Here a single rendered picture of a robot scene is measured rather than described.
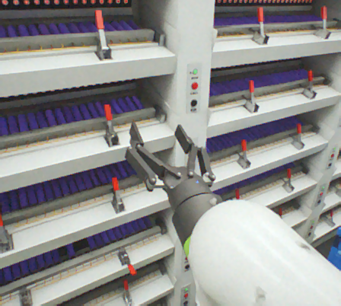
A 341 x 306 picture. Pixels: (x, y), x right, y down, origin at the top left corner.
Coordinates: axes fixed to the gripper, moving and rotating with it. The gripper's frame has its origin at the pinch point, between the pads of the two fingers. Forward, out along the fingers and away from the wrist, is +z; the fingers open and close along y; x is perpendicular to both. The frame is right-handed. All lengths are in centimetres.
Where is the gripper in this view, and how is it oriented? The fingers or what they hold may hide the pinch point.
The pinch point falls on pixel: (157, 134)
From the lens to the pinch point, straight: 62.8
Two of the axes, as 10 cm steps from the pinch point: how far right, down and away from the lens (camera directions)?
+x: 3.0, -7.7, -5.6
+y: 8.9, 0.1, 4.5
